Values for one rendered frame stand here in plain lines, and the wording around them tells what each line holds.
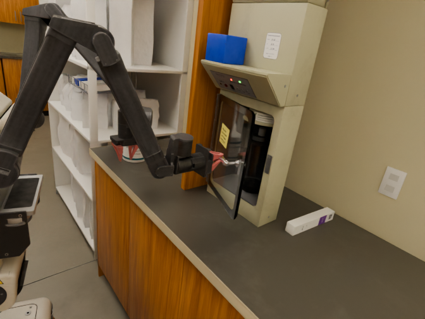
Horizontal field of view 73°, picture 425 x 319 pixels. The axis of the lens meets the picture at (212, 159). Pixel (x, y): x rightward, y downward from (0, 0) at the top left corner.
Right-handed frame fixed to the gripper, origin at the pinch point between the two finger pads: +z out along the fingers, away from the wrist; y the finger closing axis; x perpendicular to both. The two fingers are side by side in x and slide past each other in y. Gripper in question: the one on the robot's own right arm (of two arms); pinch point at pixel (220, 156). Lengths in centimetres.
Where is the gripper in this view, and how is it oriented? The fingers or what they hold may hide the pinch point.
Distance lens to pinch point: 103.1
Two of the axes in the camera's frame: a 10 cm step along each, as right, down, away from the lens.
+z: 7.6, -1.5, 6.3
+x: -6.3, -3.7, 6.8
